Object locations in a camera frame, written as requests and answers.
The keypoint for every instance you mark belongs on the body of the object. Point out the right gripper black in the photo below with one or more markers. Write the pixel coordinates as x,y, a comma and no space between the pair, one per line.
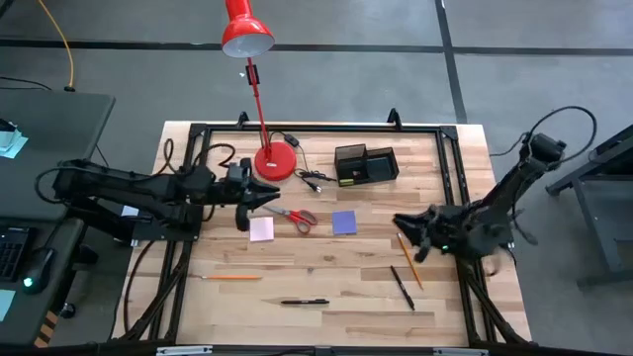
440,230

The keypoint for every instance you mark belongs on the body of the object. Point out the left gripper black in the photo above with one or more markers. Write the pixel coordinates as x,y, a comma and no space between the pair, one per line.
237,193

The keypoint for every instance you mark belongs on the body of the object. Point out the orange pencil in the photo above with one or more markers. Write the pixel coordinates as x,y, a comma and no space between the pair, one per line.
232,278
411,264

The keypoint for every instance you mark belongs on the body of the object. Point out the black pen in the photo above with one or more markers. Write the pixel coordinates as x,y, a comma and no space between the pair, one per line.
304,301
402,288

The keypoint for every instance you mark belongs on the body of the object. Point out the purple sticky note pad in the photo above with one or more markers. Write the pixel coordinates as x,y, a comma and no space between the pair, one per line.
344,223

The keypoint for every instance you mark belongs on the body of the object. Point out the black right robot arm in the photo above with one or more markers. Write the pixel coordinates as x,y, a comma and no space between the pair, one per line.
514,188

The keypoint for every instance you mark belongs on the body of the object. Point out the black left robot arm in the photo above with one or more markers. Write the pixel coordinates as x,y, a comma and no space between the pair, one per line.
128,185

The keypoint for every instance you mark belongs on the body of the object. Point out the black mesh desk organizer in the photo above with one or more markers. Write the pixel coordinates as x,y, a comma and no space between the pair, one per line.
378,168

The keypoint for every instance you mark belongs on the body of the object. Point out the red desk lamp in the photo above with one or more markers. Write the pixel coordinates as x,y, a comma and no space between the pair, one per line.
275,162

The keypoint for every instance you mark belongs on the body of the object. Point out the pink sticky note pad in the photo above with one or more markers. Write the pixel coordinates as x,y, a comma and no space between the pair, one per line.
261,229

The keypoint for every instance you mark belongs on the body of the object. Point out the dark metal stand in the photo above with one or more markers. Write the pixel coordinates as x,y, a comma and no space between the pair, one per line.
593,222

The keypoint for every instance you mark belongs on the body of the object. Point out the grey side table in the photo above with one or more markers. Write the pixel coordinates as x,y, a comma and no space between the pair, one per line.
54,128

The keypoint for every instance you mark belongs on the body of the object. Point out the black caster wheel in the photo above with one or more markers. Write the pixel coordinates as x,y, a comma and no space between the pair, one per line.
68,310

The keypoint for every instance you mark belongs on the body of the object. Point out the black computer mouse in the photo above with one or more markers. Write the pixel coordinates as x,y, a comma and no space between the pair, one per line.
39,269

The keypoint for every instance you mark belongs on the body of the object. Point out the light blue paper stack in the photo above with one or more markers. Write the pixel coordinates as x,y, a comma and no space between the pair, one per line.
11,144

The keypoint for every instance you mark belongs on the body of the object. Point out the black keyboard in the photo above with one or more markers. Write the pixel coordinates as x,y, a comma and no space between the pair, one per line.
10,252

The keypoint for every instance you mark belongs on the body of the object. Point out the dark computer desk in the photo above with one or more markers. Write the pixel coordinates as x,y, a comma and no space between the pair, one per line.
29,316

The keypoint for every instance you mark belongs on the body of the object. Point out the light blue paper note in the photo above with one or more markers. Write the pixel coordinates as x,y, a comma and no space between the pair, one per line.
6,304

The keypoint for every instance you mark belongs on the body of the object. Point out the black aluminium rig frame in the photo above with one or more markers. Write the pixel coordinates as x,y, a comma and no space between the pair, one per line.
321,129

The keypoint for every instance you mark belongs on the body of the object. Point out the silver metal bracket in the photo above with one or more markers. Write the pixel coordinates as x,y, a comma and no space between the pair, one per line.
183,351
460,352

